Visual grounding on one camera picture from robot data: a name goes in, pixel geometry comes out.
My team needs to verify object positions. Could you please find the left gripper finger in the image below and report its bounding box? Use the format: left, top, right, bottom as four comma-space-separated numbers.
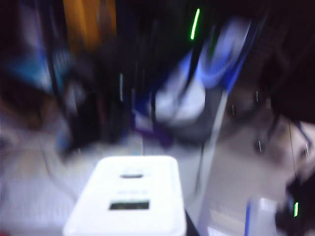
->
185, 210, 201, 236

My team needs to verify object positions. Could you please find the white charging base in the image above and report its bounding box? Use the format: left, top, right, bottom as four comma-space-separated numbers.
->
63, 155, 187, 236

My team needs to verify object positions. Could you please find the white rolled item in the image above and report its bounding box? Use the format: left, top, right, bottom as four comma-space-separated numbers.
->
155, 81, 206, 123

